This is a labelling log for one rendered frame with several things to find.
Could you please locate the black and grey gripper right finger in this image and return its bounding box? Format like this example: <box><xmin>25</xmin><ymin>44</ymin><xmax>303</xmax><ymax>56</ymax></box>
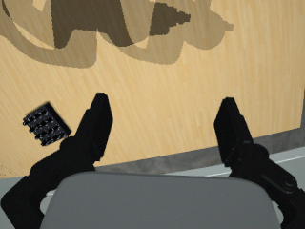
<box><xmin>213</xmin><ymin>97</ymin><xmax>305</xmax><ymax>229</ymax></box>

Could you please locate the black knob box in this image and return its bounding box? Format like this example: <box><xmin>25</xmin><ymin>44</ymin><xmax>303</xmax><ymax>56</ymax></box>
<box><xmin>23</xmin><ymin>103</ymin><xmax>71</xmax><ymax>147</ymax></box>

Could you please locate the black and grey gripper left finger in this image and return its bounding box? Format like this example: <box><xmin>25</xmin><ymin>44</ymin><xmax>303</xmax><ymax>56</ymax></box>
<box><xmin>0</xmin><ymin>93</ymin><xmax>113</xmax><ymax>229</ymax></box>

